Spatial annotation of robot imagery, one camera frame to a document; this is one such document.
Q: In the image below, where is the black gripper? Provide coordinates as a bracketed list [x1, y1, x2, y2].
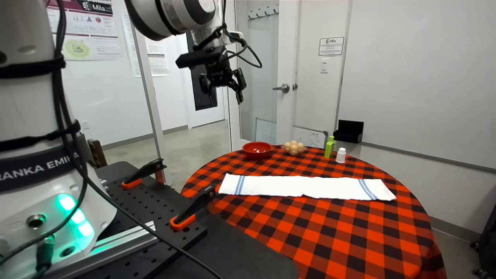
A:
[198, 60, 248, 105]

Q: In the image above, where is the white towel with blue stripes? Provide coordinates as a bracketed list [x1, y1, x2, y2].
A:
[216, 172, 398, 203]

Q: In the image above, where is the red bowl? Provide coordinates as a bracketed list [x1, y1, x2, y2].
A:
[240, 141, 274, 160]

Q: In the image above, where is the white paper notice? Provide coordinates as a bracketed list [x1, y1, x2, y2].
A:
[144, 36, 172, 77]

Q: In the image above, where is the slanted metal pole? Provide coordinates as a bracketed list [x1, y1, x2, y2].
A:
[130, 25, 167, 186]

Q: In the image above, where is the white door sign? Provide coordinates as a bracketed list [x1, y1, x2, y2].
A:
[316, 36, 346, 57]

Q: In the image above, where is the green bottle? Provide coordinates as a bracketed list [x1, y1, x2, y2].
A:
[322, 130, 338, 160]

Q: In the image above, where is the black orange clamp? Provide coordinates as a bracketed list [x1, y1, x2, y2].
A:
[121, 156, 169, 192]
[169, 183, 219, 232]

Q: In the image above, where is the black perforated robot table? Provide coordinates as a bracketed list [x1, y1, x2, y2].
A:
[67, 160, 301, 279]

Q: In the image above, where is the red black plaid tablecloth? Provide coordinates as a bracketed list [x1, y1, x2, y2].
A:
[180, 146, 450, 279]

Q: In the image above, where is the black suitcase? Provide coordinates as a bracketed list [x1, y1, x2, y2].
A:
[471, 203, 496, 279]

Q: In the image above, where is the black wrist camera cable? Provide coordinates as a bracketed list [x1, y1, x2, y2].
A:
[220, 28, 264, 70]

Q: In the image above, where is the silver door handle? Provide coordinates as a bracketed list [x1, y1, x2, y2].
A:
[271, 82, 299, 94]

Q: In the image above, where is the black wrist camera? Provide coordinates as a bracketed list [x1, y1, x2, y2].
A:
[175, 46, 228, 70]

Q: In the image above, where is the white hook rail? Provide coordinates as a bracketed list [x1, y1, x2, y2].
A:
[247, 5, 281, 22]

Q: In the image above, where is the black wall box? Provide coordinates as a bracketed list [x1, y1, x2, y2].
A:
[333, 118, 366, 144]

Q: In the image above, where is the colourful wall poster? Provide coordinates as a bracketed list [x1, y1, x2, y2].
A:
[45, 0, 124, 62]

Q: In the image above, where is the thin black cable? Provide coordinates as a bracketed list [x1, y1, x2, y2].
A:
[82, 172, 225, 279]

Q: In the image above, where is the black cable bundle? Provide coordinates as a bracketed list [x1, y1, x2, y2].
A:
[0, 0, 93, 265]

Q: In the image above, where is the large wall whiteboard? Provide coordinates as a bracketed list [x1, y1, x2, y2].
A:
[336, 0, 496, 172]

